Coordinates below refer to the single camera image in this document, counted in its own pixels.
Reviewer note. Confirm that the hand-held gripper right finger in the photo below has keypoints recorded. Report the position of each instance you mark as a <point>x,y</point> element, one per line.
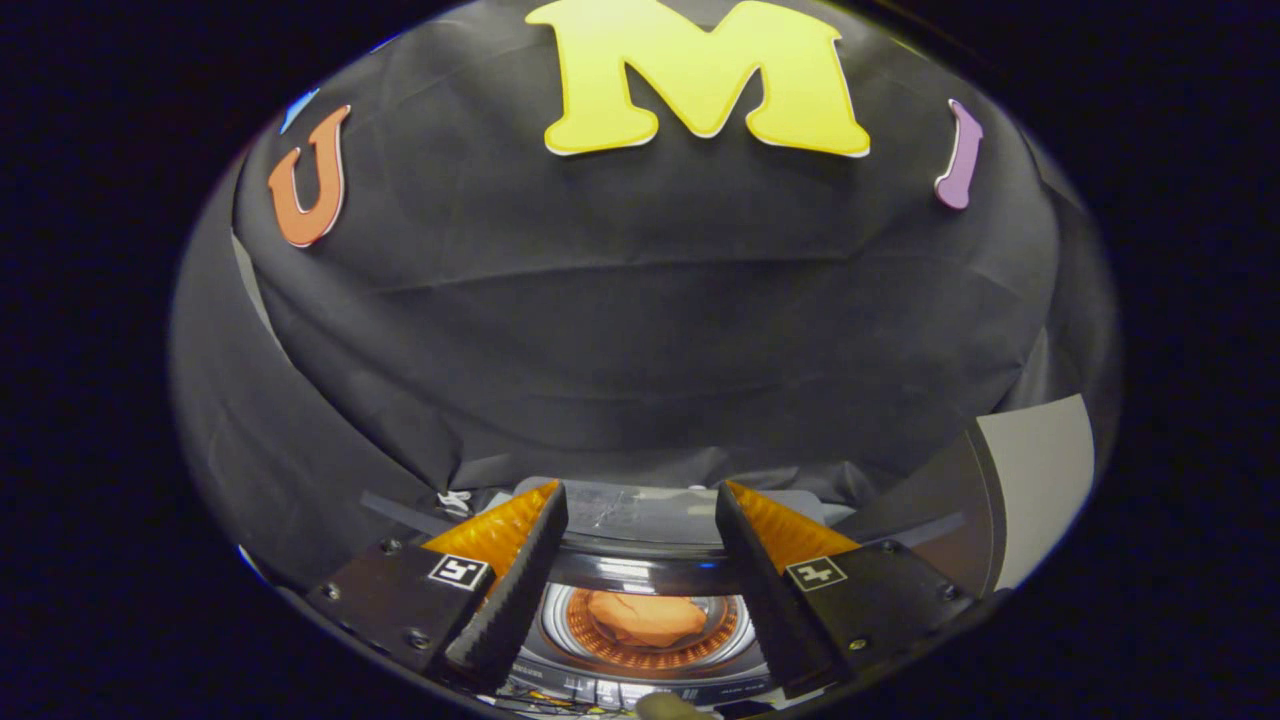
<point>765,600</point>

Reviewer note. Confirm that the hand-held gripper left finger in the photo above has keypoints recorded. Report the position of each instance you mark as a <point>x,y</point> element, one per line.
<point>515,600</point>

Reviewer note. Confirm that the orange polo shirt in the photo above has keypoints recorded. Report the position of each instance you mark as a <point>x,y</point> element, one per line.
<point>645,618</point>

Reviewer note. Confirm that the white clip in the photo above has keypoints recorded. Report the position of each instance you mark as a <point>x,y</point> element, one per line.
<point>453,500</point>

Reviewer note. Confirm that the black backdrop cloth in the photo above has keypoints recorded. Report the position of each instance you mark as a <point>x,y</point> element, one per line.
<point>650,330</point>

